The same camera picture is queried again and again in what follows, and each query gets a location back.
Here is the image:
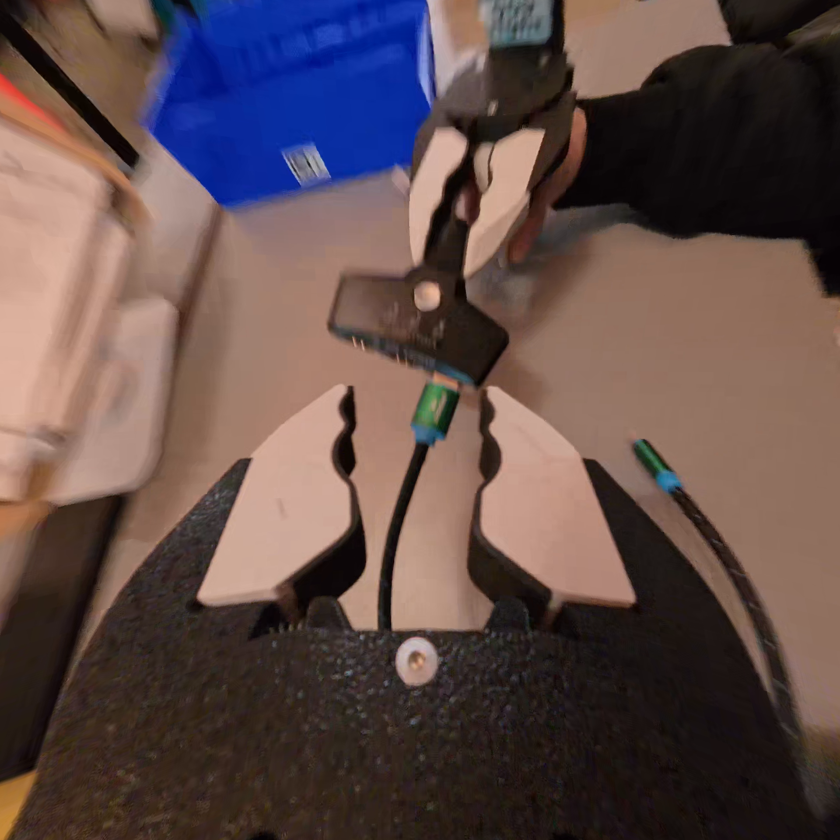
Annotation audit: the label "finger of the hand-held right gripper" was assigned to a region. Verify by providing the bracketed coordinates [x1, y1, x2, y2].
[407, 125, 473, 270]
[462, 126, 550, 280]

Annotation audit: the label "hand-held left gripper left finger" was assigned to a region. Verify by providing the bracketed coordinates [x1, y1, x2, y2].
[196, 384, 367, 618]

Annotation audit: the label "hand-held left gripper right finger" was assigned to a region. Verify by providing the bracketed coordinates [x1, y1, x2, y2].
[467, 386, 639, 622]

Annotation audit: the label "black usb hub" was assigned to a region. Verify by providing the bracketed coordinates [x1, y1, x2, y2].
[327, 259, 511, 389]

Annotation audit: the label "green plug usb cable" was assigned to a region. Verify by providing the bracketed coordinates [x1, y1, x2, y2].
[376, 375, 821, 824]

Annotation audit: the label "person's right forearm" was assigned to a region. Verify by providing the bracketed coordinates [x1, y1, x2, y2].
[556, 41, 840, 298]

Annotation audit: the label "person's right hand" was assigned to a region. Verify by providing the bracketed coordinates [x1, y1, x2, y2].
[507, 105, 589, 265]

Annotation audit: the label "blue plastic bin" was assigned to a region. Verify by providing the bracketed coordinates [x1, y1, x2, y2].
[146, 0, 435, 210]

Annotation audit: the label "white boxes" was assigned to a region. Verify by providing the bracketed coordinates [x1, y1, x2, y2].
[0, 115, 181, 508]

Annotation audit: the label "black bar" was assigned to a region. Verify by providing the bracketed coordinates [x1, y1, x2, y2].
[0, 10, 143, 173]

